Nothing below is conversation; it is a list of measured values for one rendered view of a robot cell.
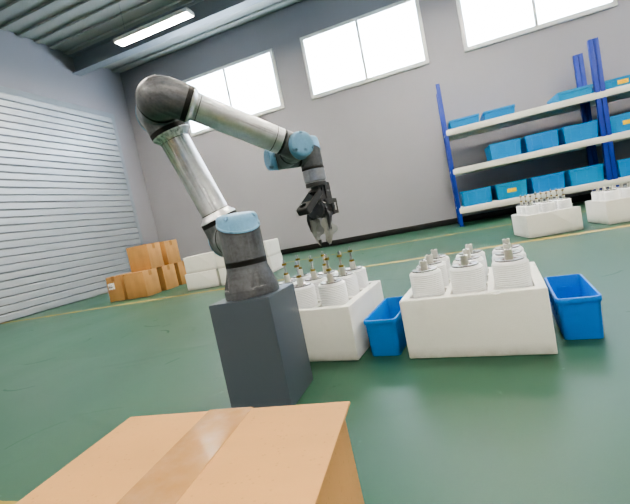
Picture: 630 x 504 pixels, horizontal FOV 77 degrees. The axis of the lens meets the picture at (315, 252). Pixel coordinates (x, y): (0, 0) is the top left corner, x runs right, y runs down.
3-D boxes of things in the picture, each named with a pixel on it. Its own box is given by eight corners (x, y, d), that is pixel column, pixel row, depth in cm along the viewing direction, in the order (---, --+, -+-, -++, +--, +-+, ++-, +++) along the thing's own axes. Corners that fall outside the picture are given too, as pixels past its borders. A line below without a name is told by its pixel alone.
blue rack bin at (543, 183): (525, 194, 561) (522, 179, 559) (555, 188, 549) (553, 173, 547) (533, 193, 513) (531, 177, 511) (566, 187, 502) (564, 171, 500)
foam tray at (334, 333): (359, 360, 127) (348, 306, 126) (258, 363, 144) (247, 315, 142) (388, 322, 162) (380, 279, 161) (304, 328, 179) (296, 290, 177)
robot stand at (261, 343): (292, 410, 102) (268, 297, 100) (231, 412, 108) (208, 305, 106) (313, 379, 119) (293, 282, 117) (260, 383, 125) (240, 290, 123)
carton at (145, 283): (162, 291, 479) (156, 267, 476) (147, 296, 456) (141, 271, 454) (142, 294, 489) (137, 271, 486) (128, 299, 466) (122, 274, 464)
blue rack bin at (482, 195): (461, 206, 590) (458, 192, 588) (488, 201, 578) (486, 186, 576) (463, 207, 542) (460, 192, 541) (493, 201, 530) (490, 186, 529)
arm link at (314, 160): (289, 141, 135) (312, 139, 138) (296, 174, 135) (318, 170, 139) (298, 135, 127) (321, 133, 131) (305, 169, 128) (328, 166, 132)
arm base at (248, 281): (265, 296, 102) (257, 258, 101) (215, 303, 106) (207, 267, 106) (287, 284, 116) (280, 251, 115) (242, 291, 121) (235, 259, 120)
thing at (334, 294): (347, 337, 130) (336, 284, 129) (322, 338, 135) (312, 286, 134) (359, 328, 138) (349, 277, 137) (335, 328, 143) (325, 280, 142)
